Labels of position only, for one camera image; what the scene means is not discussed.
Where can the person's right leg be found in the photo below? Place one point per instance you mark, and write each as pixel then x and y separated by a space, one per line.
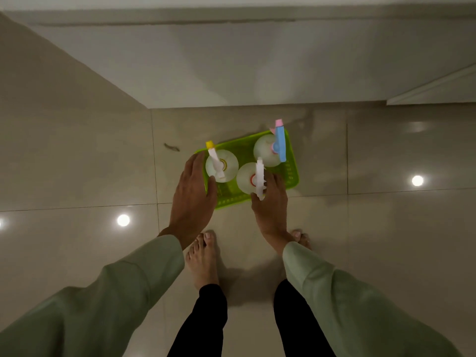
pixel 297 323

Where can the person's right foot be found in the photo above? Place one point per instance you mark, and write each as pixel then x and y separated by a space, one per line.
pixel 303 239

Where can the person's left thumb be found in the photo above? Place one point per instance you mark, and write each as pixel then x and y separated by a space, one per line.
pixel 212 191

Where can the spray bottle with yellow nozzle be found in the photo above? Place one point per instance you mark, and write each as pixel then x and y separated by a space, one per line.
pixel 223 165

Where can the person's foot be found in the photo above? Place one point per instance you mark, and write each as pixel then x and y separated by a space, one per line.
pixel 202 262
pixel 303 239

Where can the green plastic basket tray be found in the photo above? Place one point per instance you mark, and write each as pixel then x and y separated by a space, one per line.
pixel 243 152

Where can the spray bottle with white trigger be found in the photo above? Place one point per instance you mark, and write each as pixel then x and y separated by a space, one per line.
pixel 248 178

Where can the person's left forearm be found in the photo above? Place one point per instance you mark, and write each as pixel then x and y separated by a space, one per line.
pixel 104 297

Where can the person's right thumb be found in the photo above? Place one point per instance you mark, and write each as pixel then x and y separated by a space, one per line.
pixel 255 204

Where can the person's left leg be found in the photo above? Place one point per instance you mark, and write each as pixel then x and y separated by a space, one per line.
pixel 202 323

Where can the spray bottle with blue trigger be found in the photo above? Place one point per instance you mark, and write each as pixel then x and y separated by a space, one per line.
pixel 266 148

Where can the person's right hand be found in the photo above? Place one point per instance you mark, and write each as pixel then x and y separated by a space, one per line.
pixel 271 215

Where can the person's left foot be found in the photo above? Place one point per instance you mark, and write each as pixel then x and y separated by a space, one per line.
pixel 202 262

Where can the person's leg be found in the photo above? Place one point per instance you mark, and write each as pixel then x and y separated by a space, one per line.
pixel 297 323
pixel 202 323

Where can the person's left hand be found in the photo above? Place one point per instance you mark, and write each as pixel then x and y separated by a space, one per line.
pixel 191 204

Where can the person's right forearm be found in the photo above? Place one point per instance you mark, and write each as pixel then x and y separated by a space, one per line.
pixel 349 308

